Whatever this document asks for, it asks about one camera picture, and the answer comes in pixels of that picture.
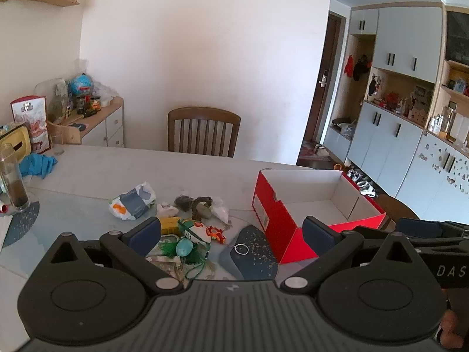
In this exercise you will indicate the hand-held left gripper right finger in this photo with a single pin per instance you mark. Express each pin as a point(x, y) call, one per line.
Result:
point(318, 234)

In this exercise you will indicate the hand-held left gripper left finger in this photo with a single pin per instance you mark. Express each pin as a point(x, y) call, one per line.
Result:
point(146, 229)

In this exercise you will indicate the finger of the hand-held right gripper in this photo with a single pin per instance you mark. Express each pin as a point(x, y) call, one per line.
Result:
point(417, 227)

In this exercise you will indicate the yellow cardboard box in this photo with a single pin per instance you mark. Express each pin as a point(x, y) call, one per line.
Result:
point(170, 224)

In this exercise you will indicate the white and blue plastic pouch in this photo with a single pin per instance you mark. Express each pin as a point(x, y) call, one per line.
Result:
point(133, 203)

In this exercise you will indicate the silver foil packet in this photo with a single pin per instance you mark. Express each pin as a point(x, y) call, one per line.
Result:
point(165, 266)

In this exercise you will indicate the bag of dark pellets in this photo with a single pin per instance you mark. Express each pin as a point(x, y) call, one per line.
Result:
point(183, 202)

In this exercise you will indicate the white green printed pouch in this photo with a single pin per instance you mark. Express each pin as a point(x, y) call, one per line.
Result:
point(196, 231)

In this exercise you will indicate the red cardboard shoe box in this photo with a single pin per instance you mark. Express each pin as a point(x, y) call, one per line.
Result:
point(267, 205)

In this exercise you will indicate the round patterned snack packet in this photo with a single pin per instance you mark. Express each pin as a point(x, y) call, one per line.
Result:
point(216, 234)

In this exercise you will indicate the bag of white granules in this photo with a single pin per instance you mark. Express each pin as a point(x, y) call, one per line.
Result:
point(220, 211)

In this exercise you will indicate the person's right hand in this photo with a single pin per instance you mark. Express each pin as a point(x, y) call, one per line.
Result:
point(454, 332)

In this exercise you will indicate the white tooth plush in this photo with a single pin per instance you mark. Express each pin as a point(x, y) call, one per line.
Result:
point(166, 211)

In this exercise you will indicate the green feather toy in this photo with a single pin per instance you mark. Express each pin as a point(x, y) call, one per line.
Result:
point(168, 251)

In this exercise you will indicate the teal egg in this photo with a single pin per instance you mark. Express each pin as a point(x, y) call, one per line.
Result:
point(184, 247)

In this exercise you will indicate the pale green jade piece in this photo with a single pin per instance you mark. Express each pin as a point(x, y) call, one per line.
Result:
point(204, 212)

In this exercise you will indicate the brown scrunchie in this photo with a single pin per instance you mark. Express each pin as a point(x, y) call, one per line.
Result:
point(203, 201)

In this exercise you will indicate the row of shoes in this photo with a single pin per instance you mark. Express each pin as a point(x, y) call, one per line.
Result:
point(361, 183)

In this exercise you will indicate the speckled blue placemat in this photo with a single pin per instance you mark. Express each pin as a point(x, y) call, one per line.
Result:
point(22, 227)
point(256, 260)

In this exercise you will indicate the patterned door rug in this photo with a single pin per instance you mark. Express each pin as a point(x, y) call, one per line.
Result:
point(311, 156)

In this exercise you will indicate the pair of slippers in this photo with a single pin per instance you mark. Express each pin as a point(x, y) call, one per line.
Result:
point(322, 150)

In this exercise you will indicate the grey plastic bag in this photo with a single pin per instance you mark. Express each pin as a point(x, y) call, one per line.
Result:
point(346, 128)

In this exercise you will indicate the white wooden sideboard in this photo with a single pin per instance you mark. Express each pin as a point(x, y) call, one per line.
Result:
point(113, 124)

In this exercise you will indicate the drinking glass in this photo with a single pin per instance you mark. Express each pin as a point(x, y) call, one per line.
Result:
point(58, 145)

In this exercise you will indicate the blue cloth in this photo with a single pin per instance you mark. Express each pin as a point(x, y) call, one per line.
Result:
point(36, 165)

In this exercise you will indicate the wooden slat-back chair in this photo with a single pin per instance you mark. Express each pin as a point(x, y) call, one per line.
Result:
point(203, 113)

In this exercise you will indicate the red shelf ornament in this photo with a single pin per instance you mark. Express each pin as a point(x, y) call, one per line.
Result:
point(392, 101)

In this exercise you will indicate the tall glass tube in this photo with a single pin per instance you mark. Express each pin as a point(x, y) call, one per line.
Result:
point(16, 190)

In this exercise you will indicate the orange label jar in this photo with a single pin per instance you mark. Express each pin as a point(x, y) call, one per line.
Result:
point(95, 102)

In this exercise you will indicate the dark lid jar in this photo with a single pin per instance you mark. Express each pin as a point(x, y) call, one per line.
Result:
point(80, 104)

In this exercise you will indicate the white paper sheet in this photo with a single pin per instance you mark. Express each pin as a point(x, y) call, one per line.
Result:
point(5, 231)

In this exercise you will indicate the clear plastic bag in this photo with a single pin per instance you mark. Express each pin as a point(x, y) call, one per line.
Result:
point(106, 93)

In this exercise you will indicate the black round hanging ornament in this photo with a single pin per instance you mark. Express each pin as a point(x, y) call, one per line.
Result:
point(373, 88)

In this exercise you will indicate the red white snack bag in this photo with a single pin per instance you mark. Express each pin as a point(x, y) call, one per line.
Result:
point(31, 124)

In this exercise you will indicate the yellow tissue box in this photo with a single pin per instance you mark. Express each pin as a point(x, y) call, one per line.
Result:
point(14, 143)

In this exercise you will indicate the blue globe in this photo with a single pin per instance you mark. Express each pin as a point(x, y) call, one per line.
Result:
point(80, 85)

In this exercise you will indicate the clear plastic cover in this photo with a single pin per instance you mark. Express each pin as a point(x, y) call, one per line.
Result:
point(47, 95)

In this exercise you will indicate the red hanging garment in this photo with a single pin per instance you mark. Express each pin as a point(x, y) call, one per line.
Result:
point(349, 66)

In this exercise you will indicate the dark wooden door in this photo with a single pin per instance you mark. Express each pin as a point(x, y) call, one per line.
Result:
point(326, 62)

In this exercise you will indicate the white wall cabinet unit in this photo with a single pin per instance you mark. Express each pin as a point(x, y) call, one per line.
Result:
point(406, 36)

